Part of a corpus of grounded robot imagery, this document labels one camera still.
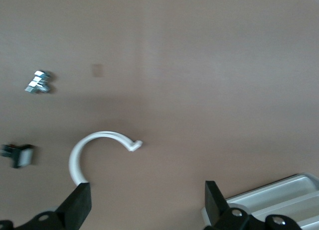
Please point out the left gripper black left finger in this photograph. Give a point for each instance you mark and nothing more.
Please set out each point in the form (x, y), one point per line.
(74, 210)

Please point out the brown tape patch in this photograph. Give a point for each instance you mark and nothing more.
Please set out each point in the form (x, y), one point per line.
(97, 70)

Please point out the black square switch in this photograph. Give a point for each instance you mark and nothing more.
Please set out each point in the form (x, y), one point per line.
(23, 156)

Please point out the white drawer cabinet shell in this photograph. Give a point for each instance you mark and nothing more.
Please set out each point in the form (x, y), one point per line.
(313, 179)

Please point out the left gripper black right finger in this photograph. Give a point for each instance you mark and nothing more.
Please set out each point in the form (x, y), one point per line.
(219, 215)

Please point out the small chrome metal fitting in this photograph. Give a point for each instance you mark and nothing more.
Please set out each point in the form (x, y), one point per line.
(37, 81)

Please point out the white curved plastic clip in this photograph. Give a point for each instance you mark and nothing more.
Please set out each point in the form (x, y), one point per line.
(74, 162)

